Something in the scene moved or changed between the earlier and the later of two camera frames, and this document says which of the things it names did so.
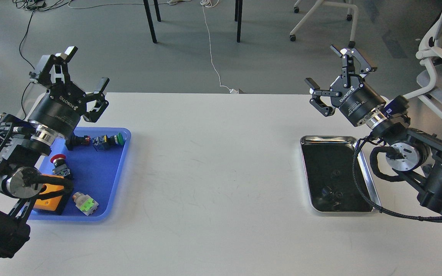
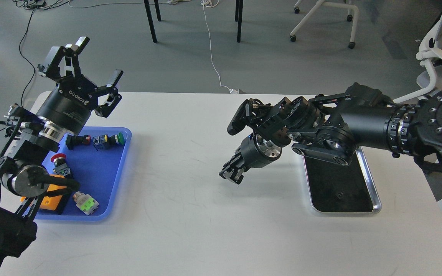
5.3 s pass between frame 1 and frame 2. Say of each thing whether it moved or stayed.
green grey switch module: stayed
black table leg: stayed
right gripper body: moved
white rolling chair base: stayed
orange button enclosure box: stayed
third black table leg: stayed
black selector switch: stayed
